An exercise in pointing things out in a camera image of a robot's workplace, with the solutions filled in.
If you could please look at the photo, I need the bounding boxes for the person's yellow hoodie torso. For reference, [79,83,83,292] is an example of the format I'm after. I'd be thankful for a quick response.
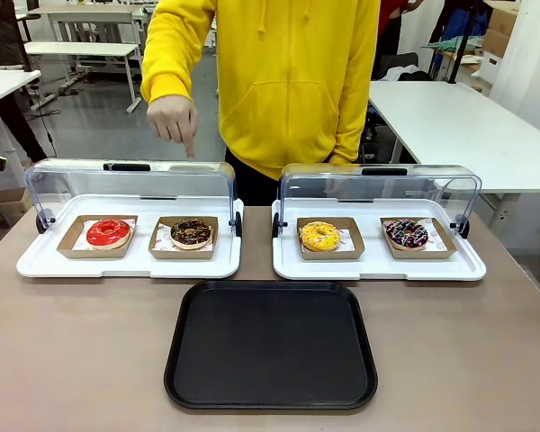
[148,0,382,181]

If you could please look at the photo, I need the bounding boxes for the black plastic serving tray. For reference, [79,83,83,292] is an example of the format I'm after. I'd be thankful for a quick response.
[163,279,379,410]

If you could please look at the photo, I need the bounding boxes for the bystander in red top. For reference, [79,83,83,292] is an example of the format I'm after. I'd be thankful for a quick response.
[372,0,427,80]

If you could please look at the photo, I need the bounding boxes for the bystander in dark clothes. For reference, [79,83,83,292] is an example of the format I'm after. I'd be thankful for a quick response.
[0,0,49,168]

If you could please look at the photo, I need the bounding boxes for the person's left forearm yellow sleeve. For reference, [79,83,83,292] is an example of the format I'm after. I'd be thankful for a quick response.
[330,67,375,167]

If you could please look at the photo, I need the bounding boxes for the white display case base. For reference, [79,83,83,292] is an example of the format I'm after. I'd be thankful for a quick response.
[272,193,488,282]
[16,193,245,279]

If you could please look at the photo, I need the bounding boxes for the person's right hand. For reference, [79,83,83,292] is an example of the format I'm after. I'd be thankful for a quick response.
[146,95,200,159]

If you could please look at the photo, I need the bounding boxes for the person's black trousers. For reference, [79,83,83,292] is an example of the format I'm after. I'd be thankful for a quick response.
[224,150,290,207]

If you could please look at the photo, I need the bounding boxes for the white long desk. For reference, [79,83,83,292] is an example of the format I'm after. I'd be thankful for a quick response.
[26,4,140,44]

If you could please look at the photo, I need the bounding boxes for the white storage box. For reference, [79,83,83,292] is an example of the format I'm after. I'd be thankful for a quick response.
[478,49,506,86]

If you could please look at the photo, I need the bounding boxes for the black stand pole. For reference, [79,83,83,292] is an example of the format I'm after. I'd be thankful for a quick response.
[445,0,479,86]

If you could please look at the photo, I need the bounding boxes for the red glazed donut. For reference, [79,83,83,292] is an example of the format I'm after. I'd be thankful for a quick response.
[85,219,131,251]

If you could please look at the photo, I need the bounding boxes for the yellow glazed sprinkle donut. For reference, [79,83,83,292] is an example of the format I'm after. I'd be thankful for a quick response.
[299,220,342,252]

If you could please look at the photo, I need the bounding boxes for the person's right forearm yellow sleeve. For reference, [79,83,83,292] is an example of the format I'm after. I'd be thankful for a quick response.
[140,40,198,107]

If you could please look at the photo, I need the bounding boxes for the dark striped donut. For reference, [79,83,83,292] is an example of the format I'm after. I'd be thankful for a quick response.
[384,219,429,251]

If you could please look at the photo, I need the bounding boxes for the large white table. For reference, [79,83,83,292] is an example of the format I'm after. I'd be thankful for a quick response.
[367,79,540,195]

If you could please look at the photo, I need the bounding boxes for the white table with orange cord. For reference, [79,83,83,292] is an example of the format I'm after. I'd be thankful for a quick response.
[0,69,42,113]

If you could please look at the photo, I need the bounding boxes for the black chair with clothes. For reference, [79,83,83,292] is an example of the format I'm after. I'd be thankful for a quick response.
[373,52,434,83]

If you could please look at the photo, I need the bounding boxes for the clear display case lid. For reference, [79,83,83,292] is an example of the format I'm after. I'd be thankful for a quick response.
[272,162,483,239]
[24,157,243,238]

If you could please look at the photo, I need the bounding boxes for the white desk with metal legs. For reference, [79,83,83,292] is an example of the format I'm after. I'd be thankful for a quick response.
[24,41,143,113]

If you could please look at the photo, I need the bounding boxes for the brown cardboard box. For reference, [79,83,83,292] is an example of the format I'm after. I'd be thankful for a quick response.
[482,6,519,59]

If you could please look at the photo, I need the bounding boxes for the kraft paper donut box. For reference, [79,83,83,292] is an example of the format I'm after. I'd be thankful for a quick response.
[379,216,458,260]
[148,215,220,261]
[56,214,139,259]
[296,217,365,261]

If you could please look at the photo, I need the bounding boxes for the chocolate donut with nut crumbs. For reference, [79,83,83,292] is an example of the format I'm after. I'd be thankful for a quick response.
[169,218,212,251]

